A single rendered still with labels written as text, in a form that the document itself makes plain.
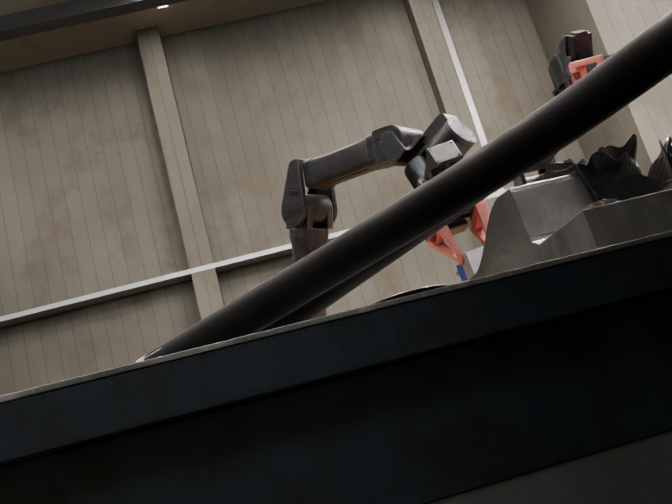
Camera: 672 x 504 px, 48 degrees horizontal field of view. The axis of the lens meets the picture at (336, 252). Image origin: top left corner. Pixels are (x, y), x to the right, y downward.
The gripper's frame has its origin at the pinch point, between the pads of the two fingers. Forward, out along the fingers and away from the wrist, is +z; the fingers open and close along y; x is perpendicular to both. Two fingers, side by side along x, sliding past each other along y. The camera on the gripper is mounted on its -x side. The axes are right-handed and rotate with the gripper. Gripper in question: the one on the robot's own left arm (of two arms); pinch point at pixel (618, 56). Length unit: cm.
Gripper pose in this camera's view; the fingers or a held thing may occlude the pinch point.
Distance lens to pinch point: 134.1
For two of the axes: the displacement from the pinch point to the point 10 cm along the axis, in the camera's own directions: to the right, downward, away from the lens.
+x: 2.6, 9.4, -2.2
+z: 0.4, -2.3, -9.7
